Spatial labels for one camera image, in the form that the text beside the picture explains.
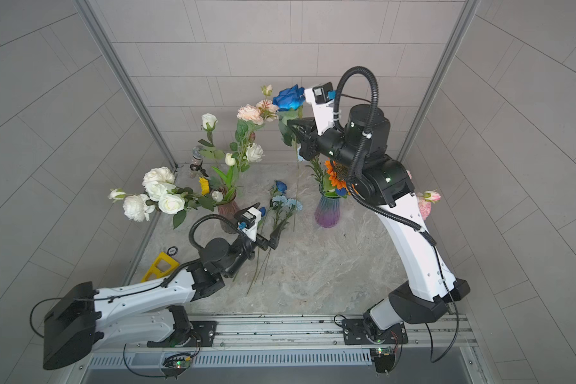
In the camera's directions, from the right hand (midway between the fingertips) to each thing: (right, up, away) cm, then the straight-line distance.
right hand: (289, 122), depth 52 cm
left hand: (-5, -22, +16) cm, 28 cm away
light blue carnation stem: (-4, -24, +47) cm, 53 cm away
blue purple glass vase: (+14, -25, +46) cm, 54 cm away
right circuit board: (+27, -65, +17) cm, 73 cm away
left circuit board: (-32, -64, +13) cm, 73 cm away
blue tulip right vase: (+15, -16, +20) cm, 30 cm away
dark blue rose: (-7, -15, +50) cm, 52 cm away
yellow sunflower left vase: (-29, -14, +26) cm, 42 cm away
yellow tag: (-49, -45, +30) cm, 73 cm away
